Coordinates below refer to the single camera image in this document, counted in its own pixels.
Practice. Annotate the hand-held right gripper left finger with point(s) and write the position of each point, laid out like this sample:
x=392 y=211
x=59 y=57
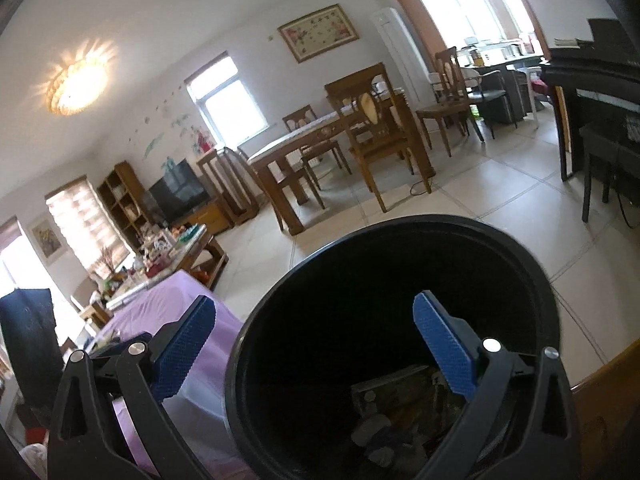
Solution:
x=182 y=345

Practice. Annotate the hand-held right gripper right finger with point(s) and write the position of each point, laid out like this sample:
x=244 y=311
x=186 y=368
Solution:
x=442 y=345

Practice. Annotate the black trash bin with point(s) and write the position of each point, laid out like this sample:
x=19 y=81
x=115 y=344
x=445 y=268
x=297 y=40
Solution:
x=325 y=310

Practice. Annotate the purple tablecloth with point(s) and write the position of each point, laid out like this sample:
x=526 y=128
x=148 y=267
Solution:
x=150 y=305

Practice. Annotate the wooden coffee table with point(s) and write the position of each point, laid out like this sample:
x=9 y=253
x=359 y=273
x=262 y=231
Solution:
x=200 y=255

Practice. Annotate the cluster of small bottles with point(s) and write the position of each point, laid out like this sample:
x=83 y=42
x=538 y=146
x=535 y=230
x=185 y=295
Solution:
x=155 y=255

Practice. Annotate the wooden television cabinet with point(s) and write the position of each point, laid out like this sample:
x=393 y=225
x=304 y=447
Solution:
x=210 y=217

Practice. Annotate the wooden bookshelf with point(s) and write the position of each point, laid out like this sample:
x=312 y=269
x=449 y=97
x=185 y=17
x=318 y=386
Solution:
x=125 y=205

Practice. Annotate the black television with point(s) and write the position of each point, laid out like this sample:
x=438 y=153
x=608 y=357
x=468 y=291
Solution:
x=177 y=192

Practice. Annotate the dark cloth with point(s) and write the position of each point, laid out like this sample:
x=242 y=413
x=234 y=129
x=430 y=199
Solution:
x=27 y=340

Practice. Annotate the pink striped window blind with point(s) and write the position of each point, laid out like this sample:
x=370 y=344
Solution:
x=82 y=220

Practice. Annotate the tall wooden stand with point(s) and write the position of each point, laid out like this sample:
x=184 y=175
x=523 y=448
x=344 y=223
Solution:
x=225 y=180

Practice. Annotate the brown wooden furniture edge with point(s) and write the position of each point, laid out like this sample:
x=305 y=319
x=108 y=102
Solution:
x=610 y=410

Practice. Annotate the bright balcony door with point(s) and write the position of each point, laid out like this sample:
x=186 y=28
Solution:
x=12 y=265

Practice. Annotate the wooden dining chair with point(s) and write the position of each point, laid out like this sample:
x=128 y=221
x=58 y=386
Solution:
x=300 y=117
x=447 y=105
x=295 y=177
x=370 y=145

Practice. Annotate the wooden dining table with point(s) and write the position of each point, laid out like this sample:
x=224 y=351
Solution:
x=295 y=140

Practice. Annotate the bright window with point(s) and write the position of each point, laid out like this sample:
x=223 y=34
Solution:
x=227 y=102

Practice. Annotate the dark armchair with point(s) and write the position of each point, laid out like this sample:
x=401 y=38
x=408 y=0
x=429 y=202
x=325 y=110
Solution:
x=495 y=95

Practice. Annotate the black piano bench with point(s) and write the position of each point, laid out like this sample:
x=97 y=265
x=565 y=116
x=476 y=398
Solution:
x=605 y=135

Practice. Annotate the glowing round ceiling lamp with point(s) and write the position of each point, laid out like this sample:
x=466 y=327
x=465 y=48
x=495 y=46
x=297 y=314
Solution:
x=77 y=82

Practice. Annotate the white standing air conditioner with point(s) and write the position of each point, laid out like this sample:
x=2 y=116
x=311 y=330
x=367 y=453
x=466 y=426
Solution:
x=395 y=45

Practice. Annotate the black piano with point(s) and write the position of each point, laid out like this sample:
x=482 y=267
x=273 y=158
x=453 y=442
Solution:
x=600 y=80

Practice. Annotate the large balcony window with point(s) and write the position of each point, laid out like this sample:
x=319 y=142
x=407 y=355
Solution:
x=450 y=10

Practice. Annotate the small framed wall picture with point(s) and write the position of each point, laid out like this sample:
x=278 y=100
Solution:
x=47 y=240

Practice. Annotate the red figure wall sticker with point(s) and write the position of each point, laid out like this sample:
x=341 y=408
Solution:
x=202 y=140

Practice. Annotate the framed floral wall picture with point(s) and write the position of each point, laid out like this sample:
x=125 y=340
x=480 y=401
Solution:
x=317 y=32

